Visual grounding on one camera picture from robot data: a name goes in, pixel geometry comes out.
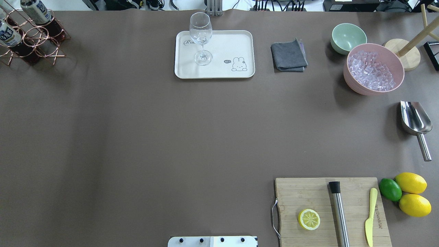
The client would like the copper wire bottle basket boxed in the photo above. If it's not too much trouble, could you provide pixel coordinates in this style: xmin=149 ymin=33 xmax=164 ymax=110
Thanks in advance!
xmin=1 ymin=0 xmax=71 ymax=66

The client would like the tea bottle rear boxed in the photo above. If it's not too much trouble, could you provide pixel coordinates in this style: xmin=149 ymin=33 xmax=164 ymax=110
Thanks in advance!
xmin=20 ymin=0 xmax=66 ymax=42

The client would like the tea bottle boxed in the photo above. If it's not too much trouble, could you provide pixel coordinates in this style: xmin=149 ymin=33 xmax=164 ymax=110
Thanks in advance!
xmin=0 ymin=19 xmax=40 ymax=64
xmin=20 ymin=0 xmax=66 ymax=42

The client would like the tea bottle left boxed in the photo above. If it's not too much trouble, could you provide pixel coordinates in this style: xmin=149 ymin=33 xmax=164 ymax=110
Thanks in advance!
xmin=0 ymin=19 xmax=40 ymax=64

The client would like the cream rabbit serving tray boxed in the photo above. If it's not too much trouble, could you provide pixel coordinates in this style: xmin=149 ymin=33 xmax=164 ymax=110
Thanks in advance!
xmin=174 ymin=30 xmax=256 ymax=79

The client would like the folded grey cloth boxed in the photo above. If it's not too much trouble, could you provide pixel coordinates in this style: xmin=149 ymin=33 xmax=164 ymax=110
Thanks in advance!
xmin=270 ymin=39 xmax=308 ymax=72

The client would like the clear wine glass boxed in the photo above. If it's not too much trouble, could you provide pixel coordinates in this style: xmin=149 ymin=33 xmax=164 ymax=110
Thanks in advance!
xmin=189 ymin=12 xmax=213 ymax=66

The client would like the bamboo cutting board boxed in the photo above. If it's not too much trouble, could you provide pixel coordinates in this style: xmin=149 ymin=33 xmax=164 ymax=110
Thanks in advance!
xmin=275 ymin=178 xmax=378 ymax=247

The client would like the half lemon slice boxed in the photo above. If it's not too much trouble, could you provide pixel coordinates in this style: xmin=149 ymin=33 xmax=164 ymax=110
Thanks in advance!
xmin=298 ymin=209 xmax=320 ymax=231

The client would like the steel muddler black tip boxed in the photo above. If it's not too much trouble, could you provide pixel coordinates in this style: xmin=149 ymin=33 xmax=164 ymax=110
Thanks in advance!
xmin=328 ymin=181 xmax=350 ymax=247

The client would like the green ceramic bowl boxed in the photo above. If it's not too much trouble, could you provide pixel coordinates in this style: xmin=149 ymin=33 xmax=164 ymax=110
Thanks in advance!
xmin=331 ymin=23 xmax=367 ymax=55

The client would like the pink bowl with ice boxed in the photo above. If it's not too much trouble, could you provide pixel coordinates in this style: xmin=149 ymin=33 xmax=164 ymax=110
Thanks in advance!
xmin=343 ymin=43 xmax=405 ymax=95

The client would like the yellow plastic knife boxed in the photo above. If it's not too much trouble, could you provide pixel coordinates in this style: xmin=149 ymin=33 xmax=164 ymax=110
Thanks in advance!
xmin=364 ymin=188 xmax=378 ymax=247

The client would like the green lime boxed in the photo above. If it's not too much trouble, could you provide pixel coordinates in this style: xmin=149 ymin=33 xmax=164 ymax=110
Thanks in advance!
xmin=378 ymin=178 xmax=402 ymax=202

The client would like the steel ice scoop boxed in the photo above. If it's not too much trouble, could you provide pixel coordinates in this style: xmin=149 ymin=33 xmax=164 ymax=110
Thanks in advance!
xmin=400 ymin=101 xmax=432 ymax=162

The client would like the upper yellow lemon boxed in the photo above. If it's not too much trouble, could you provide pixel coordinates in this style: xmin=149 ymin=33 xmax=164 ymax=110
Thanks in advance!
xmin=394 ymin=172 xmax=427 ymax=194

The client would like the yellow lemon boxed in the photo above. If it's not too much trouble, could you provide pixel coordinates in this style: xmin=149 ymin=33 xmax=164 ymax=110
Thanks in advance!
xmin=394 ymin=172 xmax=427 ymax=194
xmin=399 ymin=194 xmax=431 ymax=217

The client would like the wooden cup tree stand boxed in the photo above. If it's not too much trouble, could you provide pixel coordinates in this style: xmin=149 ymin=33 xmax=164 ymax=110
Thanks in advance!
xmin=383 ymin=4 xmax=439 ymax=71

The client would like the lower yellow lemon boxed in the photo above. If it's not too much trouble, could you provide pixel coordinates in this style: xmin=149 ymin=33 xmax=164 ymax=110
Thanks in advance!
xmin=399 ymin=194 xmax=431 ymax=217

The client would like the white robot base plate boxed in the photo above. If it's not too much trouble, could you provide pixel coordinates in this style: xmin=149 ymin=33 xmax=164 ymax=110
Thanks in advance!
xmin=167 ymin=236 xmax=258 ymax=247

